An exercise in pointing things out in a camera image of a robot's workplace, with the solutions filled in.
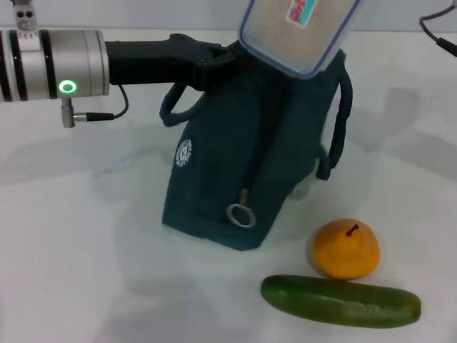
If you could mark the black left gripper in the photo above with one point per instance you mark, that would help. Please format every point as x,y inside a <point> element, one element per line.
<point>150,62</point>

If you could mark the clear plastic food container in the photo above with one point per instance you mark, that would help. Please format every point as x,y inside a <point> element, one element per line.
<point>285,32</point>

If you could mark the dark teal fabric lunch bag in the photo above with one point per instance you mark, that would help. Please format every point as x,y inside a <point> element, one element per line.
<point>228,153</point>

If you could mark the orange pear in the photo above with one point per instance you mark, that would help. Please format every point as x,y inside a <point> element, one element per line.
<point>342,253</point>

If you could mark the green cucumber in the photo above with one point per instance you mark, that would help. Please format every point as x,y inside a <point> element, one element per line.
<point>339,303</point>

